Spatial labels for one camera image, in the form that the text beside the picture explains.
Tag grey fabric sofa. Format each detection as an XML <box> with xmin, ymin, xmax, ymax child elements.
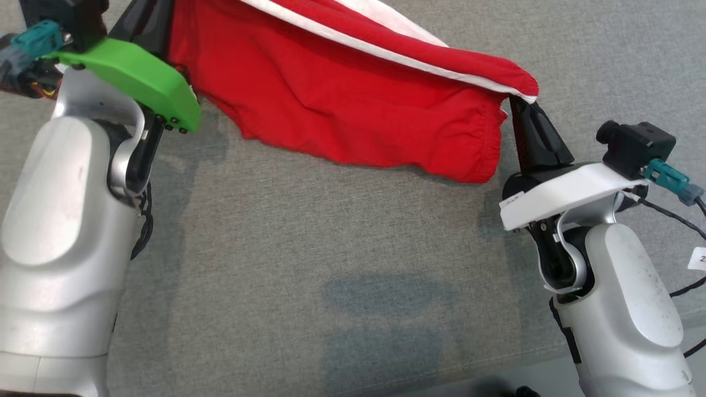
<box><xmin>0</xmin><ymin>0</ymin><xmax>706</xmax><ymax>397</ymax></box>

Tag teal camera connector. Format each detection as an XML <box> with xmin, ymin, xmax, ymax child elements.
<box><xmin>10</xmin><ymin>20</ymin><xmax>65</xmax><ymax>60</ymax></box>
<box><xmin>644</xmin><ymin>158</ymin><xmax>705</xmax><ymax>206</ymax></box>

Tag teal left camera connector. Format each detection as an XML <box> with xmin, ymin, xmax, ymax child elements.
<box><xmin>10</xmin><ymin>20</ymin><xmax>65</xmax><ymax>60</ymax></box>

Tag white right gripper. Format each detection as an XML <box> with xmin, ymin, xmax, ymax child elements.
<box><xmin>499</xmin><ymin>97</ymin><xmax>649</xmax><ymax>232</ymax></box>

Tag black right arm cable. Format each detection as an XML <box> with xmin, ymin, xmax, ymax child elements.
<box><xmin>626</xmin><ymin>190</ymin><xmax>706</xmax><ymax>359</ymax></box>

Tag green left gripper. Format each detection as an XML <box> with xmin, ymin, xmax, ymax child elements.
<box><xmin>47</xmin><ymin>0</ymin><xmax>202</xmax><ymax>135</ymax></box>

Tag teal right camera connector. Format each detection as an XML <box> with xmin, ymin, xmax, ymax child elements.
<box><xmin>644</xmin><ymin>158</ymin><xmax>705</xmax><ymax>206</ymax></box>

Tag red shorts with white stripe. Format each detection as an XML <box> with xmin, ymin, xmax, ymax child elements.
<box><xmin>165</xmin><ymin>0</ymin><xmax>540</xmax><ymax>184</ymax></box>

